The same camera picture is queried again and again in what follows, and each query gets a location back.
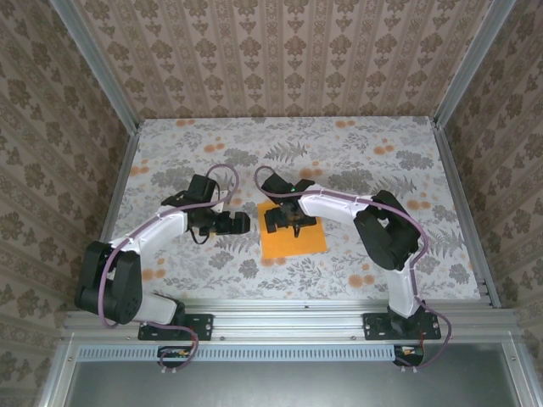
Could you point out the black connector box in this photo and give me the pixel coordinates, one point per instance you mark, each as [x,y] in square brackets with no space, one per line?
[409,354]
[174,354]

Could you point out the aluminium side rail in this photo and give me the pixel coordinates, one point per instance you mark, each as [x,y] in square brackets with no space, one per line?
[111,216]
[466,216]

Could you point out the aluminium cross rail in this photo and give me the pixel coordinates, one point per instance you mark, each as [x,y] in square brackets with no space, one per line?
[288,322]

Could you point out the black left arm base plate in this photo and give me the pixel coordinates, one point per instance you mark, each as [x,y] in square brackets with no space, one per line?
[203,326]

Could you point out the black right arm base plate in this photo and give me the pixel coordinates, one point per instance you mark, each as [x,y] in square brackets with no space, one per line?
[375,328]

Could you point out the aluminium corner post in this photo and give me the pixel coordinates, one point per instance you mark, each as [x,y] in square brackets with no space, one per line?
[97,68]
[475,63]

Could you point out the grey metal panel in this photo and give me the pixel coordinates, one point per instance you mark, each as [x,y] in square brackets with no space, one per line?
[288,386]

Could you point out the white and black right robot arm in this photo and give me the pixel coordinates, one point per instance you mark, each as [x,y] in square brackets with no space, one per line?
[331,205]

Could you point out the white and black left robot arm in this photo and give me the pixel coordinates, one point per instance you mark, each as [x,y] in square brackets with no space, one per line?
[165,224]

